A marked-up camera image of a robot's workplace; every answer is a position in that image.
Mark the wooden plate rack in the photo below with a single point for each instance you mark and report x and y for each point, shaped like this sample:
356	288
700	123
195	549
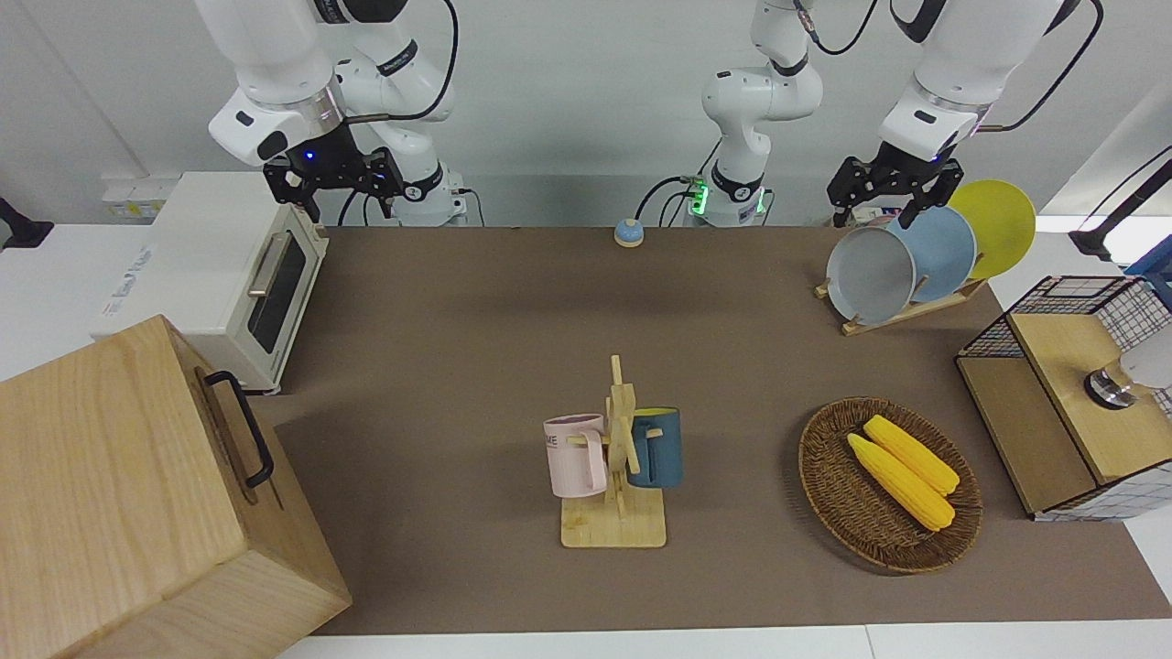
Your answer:
916	311

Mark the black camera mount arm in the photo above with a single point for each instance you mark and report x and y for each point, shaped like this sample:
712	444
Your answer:
1112	215

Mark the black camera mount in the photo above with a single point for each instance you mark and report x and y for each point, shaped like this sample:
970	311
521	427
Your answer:
20	227

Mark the dark blue mug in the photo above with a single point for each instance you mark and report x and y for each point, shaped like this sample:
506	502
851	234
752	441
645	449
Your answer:
661	448

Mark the gray plate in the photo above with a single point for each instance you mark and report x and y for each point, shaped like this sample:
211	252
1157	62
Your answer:
865	275

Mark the white toaster oven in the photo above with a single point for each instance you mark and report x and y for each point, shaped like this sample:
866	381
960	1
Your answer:
211	256

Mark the yellow corn cob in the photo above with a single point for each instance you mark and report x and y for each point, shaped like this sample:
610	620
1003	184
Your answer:
902	485
916	453

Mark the blue object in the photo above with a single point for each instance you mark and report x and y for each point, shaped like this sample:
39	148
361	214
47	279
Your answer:
1155	270

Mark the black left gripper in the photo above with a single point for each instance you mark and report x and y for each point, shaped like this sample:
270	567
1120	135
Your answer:
902	169

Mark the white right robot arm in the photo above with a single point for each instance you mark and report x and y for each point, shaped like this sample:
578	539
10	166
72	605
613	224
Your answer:
275	55

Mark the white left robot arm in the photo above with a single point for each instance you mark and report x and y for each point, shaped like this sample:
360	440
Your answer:
961	55

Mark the pink mug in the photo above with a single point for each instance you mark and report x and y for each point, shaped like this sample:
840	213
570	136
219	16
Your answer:
572	458

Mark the silver and white lamp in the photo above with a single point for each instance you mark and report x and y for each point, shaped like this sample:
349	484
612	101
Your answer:
1112	384

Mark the brown wicker basket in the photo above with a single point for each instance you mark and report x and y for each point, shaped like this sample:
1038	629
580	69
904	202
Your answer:
842	503

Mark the brown table mat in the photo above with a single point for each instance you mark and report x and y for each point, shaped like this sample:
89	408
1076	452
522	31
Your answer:
458	366

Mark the yellow plate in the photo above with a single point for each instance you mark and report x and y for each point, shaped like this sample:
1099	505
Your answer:
1003	220

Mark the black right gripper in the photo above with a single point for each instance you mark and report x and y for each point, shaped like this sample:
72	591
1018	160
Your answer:
330	165

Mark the wooden mug tree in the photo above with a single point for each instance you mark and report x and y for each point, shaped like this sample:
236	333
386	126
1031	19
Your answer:
613	526

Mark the blue plate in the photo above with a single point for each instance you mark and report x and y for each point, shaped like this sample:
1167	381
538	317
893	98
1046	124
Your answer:
943	247

